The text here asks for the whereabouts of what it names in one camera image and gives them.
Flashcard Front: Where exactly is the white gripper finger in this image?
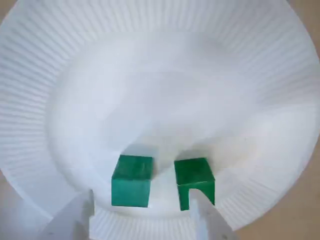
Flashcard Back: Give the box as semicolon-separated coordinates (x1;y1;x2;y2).
37;189;96;240
188;187;241;240

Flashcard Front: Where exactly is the green block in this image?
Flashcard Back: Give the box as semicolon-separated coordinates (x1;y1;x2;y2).
173;156;216;212
110;154;154;208

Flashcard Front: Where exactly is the white paper plate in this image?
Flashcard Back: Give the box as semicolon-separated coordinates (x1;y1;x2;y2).
0;0;320;240

